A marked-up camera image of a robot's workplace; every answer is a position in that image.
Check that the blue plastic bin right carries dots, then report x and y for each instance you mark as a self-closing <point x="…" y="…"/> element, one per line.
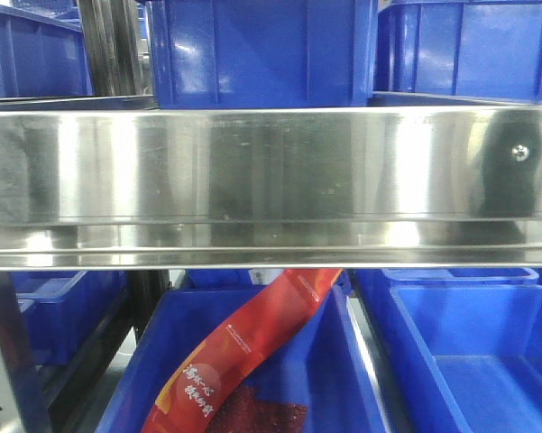
<point x="461" y="48"/>

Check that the blue plastic bin left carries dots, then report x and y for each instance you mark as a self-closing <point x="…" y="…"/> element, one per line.
<point x="41" y="56"/>

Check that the blue plastic bin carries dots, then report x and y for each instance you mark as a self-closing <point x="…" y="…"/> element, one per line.
<point x="461" y="48"/>
<point x="261" y="54"/>
<point x="41" y="56"/>

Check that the blue bin lower right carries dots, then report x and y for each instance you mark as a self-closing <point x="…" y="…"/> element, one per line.
<point x="466" y="354"/>

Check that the blue plastic bin centre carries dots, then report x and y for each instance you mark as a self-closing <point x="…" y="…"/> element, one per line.
<point x="261" y="54"/>

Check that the red snack package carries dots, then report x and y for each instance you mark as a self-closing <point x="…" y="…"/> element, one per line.
<point x="196" y="391"/>

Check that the blue bin far lower left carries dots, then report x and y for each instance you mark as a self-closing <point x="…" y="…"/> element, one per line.
<point x="61" y="309"/>

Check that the steel shelf upright post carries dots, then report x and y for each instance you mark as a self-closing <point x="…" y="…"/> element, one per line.
<point x="22" y="405"/>

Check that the stainless steel shelf front rail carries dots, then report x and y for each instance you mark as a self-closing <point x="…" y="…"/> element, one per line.
<point x="346" y="187"/>

